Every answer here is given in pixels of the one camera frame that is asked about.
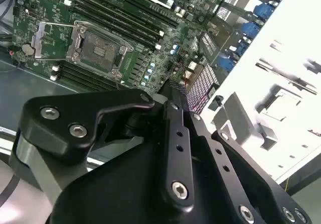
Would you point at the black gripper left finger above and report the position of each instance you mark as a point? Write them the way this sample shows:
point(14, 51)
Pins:
point(62, 123)

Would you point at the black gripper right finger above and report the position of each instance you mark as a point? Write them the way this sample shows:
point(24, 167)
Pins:
point(220, 163)

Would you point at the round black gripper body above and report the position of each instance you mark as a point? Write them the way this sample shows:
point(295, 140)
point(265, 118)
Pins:
point(120, 188)

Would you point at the metal socket cover frame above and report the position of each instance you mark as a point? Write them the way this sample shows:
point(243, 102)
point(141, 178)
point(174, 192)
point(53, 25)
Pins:
point(36, 43)

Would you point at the silver CPU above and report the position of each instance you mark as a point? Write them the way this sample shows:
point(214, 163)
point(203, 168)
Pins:
point(282, 104)

